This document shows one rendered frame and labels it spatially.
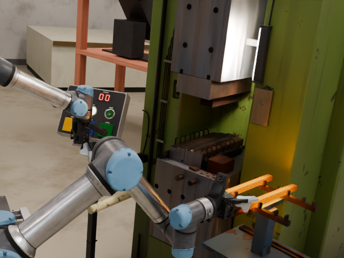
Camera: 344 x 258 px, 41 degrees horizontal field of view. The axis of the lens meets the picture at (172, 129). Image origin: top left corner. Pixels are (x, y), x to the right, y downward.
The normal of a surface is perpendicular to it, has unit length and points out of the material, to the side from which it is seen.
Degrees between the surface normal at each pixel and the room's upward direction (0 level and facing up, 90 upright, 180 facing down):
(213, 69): 90
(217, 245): 0
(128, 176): 86
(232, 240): 0
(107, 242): 0
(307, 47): 90
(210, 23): 90
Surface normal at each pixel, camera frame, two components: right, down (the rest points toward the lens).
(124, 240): 0.10, -0.95
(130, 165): 0.52, 0.22
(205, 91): -0.61, 0.17
